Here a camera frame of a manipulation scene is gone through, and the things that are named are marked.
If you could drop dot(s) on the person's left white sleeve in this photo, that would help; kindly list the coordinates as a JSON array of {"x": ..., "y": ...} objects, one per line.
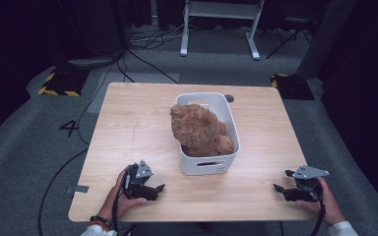
[{"x": 98, "y": 232}]

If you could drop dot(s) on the black cabinet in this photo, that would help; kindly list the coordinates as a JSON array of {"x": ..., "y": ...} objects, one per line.
[{"x": 95, "y": 26}]

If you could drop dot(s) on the dark round table grommet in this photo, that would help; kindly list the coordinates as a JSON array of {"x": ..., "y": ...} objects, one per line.
[{"x": 230, "y": 97}]

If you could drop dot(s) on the person's right hand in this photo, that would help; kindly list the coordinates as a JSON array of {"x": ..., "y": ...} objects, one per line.
[{"x": 329, "y": 206}]

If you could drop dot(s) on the white plastic storage bin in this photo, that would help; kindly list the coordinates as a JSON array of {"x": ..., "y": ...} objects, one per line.
[{"x": 206, "y": 165}]

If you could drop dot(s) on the black tripod stand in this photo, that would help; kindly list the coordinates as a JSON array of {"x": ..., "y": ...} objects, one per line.
[{"x": 287, "y": 39}]

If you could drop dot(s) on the person's white sleeve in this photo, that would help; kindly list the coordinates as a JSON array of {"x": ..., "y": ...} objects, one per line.
[
  {"x": 343, "y": 229},
  {"x": 98, "y": 232}
]

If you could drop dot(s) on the grey tape strip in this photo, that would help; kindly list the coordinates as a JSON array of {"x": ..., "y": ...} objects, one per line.
[{"x": 80, "y": 188}]

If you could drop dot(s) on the person's left hand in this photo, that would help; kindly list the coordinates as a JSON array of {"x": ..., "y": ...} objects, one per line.
[{"x": 116, "y": 205}]

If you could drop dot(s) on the grey curtain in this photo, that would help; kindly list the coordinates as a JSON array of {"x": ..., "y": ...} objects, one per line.
[{"x": 325, "y": 39}]

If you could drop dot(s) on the black yellow striped base plate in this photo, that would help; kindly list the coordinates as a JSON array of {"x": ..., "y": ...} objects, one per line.
[
  {"x": 293, "y": 87},
  {"x": 64, "y": 82}
]

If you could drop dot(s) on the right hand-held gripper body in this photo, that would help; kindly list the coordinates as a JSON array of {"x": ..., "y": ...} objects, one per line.
[{"x": 308, "y": 172}]

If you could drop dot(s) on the brown plush teddy bear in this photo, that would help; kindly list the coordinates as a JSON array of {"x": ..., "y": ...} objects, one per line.
[{"x": 198, "y": 129}]

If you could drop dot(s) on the white desk frame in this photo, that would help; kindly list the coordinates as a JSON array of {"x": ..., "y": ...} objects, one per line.
[{"x": 221, "y": 10}]

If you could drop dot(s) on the person's right white sleeve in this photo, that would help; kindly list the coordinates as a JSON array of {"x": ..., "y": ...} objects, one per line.
[{"x": 343, "y": 229}]

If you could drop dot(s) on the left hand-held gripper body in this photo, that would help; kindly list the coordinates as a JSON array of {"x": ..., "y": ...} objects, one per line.
[{"x": 143, "y": 171}]

